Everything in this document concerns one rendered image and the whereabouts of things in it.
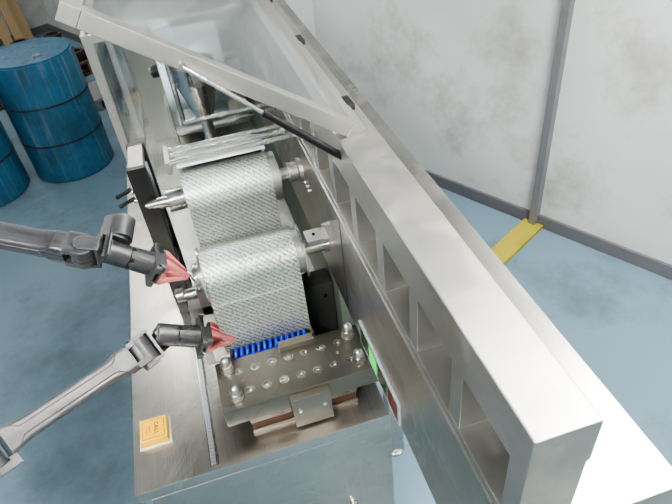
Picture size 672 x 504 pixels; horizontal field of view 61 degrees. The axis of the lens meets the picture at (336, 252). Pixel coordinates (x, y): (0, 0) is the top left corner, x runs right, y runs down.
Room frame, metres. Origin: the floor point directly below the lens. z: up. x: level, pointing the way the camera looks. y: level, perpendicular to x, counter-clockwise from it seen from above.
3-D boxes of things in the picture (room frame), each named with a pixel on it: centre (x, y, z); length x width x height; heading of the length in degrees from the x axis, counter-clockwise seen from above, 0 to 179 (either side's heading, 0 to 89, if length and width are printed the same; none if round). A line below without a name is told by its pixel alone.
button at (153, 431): (0.90, 0.53, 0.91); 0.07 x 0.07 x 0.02; 12
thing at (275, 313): (1.07, 0.21, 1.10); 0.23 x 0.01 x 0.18; 102
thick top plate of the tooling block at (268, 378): (0.97, 0.14, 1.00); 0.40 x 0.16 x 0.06; 102
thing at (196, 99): (1.83, 0.39, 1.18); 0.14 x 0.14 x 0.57
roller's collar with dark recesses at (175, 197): (1.35, 0.41, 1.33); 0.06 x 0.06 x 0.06; 12
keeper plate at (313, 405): (0.88, 0.11, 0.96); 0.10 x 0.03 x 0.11; 102
